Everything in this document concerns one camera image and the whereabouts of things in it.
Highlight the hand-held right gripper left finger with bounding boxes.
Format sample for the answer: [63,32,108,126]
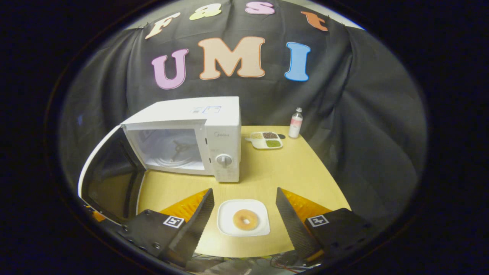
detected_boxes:
[118,188,215,268]

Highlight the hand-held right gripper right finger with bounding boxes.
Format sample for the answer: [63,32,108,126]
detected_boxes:
[275,187,378,266]

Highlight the white square plate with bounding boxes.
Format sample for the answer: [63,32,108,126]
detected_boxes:
[217,199,270,237]

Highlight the brown doughnut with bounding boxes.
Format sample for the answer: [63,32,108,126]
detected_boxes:
[233,209,260,231]

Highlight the white microwave oven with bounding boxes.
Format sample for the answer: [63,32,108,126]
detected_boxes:
[78,96,242,226]

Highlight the white divided tray of grains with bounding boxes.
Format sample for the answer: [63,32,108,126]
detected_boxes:
[246,131,284,150]

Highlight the small bottle with pink label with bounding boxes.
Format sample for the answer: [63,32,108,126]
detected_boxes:
[288,108,303,139]

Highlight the black backdrop cloth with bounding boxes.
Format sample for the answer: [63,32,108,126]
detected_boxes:
[59,0,427,230]

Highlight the red and black cables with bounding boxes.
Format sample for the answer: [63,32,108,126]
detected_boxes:
[264,254,308,273]

